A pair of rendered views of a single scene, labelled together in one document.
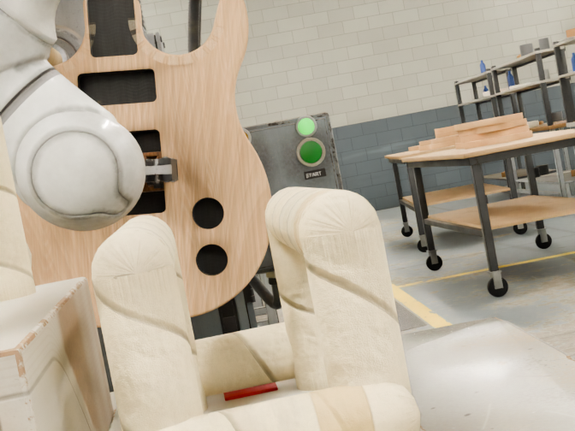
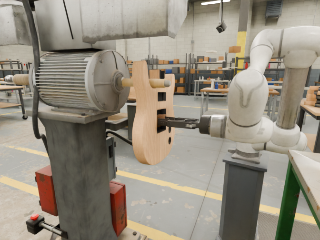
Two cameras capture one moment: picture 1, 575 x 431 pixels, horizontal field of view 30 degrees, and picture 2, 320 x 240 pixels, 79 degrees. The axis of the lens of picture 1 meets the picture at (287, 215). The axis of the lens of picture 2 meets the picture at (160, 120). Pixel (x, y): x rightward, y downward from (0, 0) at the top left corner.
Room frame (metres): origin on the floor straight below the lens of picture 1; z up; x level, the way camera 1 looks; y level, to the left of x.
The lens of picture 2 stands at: (0.93, 0.92, 1.29)
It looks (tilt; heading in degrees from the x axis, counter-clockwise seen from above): 14 degrees down; 296
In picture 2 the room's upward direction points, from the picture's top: straight up
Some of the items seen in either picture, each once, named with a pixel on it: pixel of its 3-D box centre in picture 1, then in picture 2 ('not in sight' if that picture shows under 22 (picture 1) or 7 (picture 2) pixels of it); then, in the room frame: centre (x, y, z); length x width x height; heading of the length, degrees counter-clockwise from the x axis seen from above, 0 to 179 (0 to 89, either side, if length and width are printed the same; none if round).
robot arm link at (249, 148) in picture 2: not in sight; (251, 134); (0.93, -0.51, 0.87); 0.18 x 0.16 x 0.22; 176
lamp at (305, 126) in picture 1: (305, 126); not in sight; (1.44, -0.05, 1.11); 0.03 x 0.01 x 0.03; 93
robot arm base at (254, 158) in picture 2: not in sight; (244, 152); (0.96, -0.51, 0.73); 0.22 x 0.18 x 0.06; 175
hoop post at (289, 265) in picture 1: (309, 299); not in sight; (0.59, 0.00, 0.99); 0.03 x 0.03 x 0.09
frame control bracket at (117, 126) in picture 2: not in sight; (123, 122); (1.56, 0.09, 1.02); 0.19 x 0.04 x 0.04; 93
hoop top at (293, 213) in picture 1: (313, 221); not in sight; (0.50, -0.01, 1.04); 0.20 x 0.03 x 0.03; 5
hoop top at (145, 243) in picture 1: (140, 256); not in sight; (0.50, 0.07, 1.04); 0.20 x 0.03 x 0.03; 5
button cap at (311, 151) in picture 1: (311, 151); not in sight; (1.45, -0.05, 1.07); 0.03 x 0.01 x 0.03; 93
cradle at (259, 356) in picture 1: (244, 359); not in sight; (0.59, 0.04, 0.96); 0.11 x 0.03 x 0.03; 96
